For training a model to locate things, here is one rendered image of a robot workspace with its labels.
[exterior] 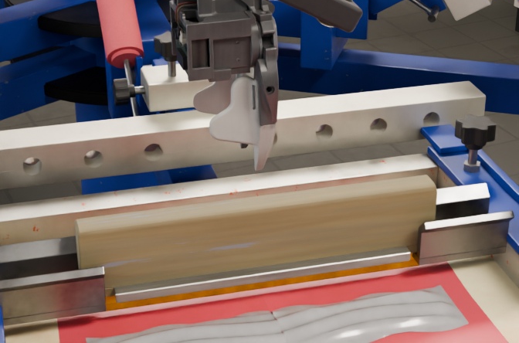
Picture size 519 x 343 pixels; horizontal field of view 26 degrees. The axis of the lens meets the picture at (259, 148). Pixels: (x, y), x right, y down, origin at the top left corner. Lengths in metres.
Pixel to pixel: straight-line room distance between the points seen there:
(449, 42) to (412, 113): 3.20
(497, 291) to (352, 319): 0.16
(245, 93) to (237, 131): 0.04
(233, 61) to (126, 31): 0.51
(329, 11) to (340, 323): 0.30
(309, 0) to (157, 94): 0.37
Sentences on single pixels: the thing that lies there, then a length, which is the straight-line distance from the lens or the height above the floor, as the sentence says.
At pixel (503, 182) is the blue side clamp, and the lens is 1.26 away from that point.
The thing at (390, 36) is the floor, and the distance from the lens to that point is 4.58.
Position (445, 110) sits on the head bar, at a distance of 1.38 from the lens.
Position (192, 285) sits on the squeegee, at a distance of 1.08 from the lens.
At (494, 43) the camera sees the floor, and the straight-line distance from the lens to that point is 4.57.
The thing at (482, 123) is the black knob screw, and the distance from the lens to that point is 1.27.
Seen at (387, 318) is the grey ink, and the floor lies 0.96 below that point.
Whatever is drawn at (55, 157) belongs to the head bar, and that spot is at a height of 1.02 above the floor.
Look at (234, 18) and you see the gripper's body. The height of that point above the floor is 1.26.
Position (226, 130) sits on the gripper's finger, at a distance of 1.00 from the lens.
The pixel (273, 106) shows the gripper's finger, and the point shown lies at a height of 1.18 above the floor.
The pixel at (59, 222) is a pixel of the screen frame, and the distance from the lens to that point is 1.23.
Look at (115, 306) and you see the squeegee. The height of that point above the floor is 0.97.
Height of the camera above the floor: 1.58
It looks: 26 degrees down
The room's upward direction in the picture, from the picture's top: straight up
